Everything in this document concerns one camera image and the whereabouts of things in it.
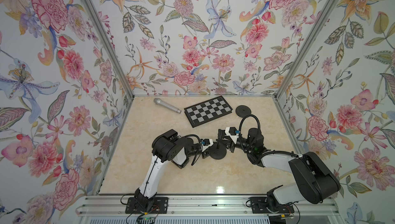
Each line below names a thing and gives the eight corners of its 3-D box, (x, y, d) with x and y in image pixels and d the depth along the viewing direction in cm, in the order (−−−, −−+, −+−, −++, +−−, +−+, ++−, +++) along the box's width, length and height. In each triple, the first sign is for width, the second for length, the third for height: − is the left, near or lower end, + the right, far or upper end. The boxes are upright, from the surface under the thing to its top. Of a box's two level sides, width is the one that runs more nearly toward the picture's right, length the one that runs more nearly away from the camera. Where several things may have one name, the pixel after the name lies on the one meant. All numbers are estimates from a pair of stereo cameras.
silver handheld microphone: (153, 102, 119) (153, 99, 117) (156, 100, 121) (155, 97, 119) (180, 114, 112) (179, 111, 110) (182, 111, 114) (182, 108, 111)
